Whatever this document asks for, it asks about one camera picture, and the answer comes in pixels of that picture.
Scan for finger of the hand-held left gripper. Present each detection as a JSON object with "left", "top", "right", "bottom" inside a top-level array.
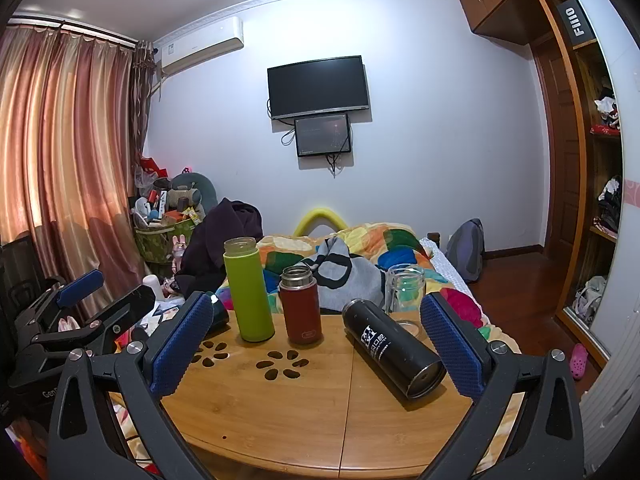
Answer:
[
  {"left": 29, "top": 284, "right": 157, "bottom": 361},
  {"left": 12, "top": 269, "right": 106, "bottom": 347}
]

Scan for black wall television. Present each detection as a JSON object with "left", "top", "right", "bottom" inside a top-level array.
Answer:
[{"left": 266, "top": 55, "right": 371, "bottom": 122}]

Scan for grey and black cloth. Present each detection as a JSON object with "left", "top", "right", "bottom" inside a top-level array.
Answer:
[{"left": 295, "top": 236, "right": 389, "bottom": 314}]

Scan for white air conditioner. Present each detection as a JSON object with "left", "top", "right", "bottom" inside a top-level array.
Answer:
[{"left": 157, "top": 16, "right": 245, "bottom": 79}]

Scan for pink clog shoe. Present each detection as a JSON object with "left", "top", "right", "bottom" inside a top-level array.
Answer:
[{"left": 569, "top": 343, "right": 589, "bottom": 381}]

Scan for grey green plush pillow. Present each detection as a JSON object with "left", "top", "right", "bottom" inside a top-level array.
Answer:
[{"left": 169, "top": 172, "right": 219, "bottom": 217}]

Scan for dark purple jacket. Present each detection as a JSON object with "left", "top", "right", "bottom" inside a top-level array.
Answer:
[{"left": 180, "top": 197, "right": 265, "bottom": 295}]

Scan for green storage basket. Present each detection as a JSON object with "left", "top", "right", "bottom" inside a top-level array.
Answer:
[{"left": 134, "top": 224, "right": 195, "bottom": 267}]

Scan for black chair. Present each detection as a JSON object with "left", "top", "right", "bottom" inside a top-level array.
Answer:
[{"left": 0, "top": 234, "right": 67, "bottom": 323}]

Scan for brown wooden door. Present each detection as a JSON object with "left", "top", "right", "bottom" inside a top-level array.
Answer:
[{"left": 530, "top": 42, "right": 575, "bottom": 262}]

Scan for small black monitor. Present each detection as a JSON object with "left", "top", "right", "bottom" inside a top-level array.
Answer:
[{"left": 293, "top": 113, "right": 351, "bottom": 158}]

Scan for clear glass cup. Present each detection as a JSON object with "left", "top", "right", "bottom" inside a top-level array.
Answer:
[{"left": 383, "top": 264, "right": 427, "bottom": 317}]

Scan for pink curtain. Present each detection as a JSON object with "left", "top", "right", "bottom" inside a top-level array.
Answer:
[{"left": 0, "top": 21, "right": 151, "bottom": 323}]

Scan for green thermos cup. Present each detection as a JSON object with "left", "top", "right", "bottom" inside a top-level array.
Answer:
[{"left": 222, "top": 237, "right": 276, "bottom": 344}]

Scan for wooden wardrobe shelves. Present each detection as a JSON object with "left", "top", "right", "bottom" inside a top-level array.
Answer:
[{"left": 529, "top": 0, "right": 640, "bottom": 366}]

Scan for colourful patchwork blanket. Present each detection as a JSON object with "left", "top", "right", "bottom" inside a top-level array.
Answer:
[{"left": 215, "top": 224, "right": 503, "bottom": 343}]

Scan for black printed box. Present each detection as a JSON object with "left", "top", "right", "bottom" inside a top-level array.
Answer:
[{"left": 554, "top": 0, "right": 597, "bottom": 49}]

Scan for brown patterned curtain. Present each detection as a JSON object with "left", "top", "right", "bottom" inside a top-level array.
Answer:
[{"left": 130, "top": 40, "right": 162, "bottom": 173}]

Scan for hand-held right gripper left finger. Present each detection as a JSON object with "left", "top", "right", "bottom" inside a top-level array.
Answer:
[{"left": 47, "top": 291, "right": 217, "bottom": 480}]

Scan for yellow curved cushion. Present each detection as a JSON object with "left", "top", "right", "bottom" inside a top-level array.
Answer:
[{"left": 292, "top": 206, "right": 349, "bottom": 238}]

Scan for red thermos cup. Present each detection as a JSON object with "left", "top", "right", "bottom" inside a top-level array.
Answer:
[{"left": 278, "top": 266, "right": 324, "bottom": 345}]

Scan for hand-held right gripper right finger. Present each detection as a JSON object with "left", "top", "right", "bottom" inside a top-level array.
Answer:
[{"left": 419, "top": 291, "right": 586, "bottom": 480}]

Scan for grey backpack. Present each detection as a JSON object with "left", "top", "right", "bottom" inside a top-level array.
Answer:
[{"left": 444, "top": 218, "right": 486, "bottom": 283}]

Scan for black thermos cup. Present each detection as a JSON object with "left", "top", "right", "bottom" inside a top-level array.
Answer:
[{"left": 341, "top": 298, "right": 448, "bottom": 401}]

